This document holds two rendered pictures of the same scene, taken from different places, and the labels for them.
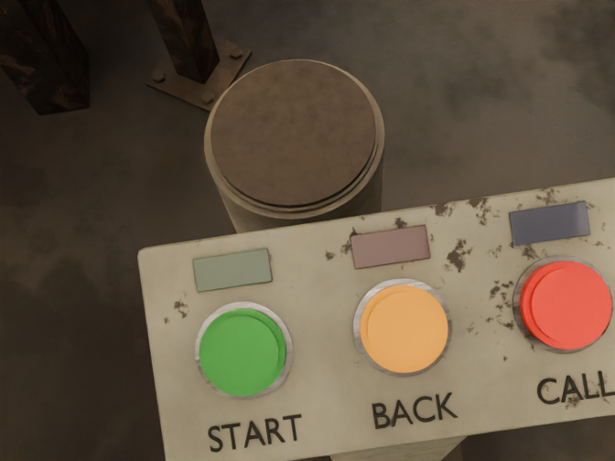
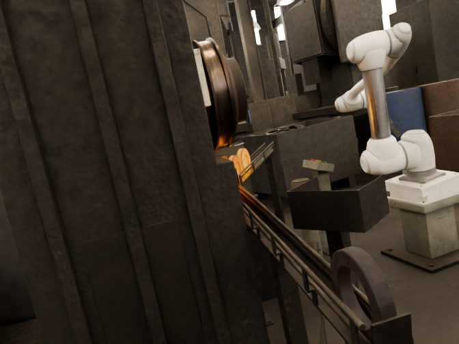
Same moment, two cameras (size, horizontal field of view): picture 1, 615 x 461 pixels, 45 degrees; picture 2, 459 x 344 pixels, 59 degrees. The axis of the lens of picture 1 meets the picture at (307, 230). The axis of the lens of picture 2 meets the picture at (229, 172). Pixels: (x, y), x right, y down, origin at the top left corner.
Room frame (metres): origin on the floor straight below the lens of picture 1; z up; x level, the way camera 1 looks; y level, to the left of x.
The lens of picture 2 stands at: (1.29, 2.35, 1.03)
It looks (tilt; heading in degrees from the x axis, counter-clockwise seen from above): 8 degrees down; 256
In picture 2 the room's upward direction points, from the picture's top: 12 degrees counter-clockwise
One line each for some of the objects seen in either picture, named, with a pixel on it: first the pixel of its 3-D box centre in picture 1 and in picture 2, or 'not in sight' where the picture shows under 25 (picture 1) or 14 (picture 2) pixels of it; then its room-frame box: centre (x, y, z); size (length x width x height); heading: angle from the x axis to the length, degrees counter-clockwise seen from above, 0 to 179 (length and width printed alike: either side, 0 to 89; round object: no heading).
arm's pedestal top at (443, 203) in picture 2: not in sight; (424, 198); (-0.29, 0.44, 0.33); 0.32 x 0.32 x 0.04; 3
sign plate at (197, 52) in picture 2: not in sight; (197, 82); (0.98, 0.94, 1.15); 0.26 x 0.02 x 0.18; 87
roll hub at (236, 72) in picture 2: not in sight; (233, 91); (0.76, 0.61, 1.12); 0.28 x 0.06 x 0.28; 87
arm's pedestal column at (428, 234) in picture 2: not in sight; (428, 227); (-0.29, 0.44, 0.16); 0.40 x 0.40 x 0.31; 3
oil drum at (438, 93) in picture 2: not in sight; (440, 118); (-2.52, -1.77, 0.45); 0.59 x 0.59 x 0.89
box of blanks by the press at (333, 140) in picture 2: not in sight; (298, 158); (-0.56, -1.77, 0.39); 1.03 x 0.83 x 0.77; 12
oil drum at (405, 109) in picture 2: not in sight; (399, 127); (-1.97, -1.85, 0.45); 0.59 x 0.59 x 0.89
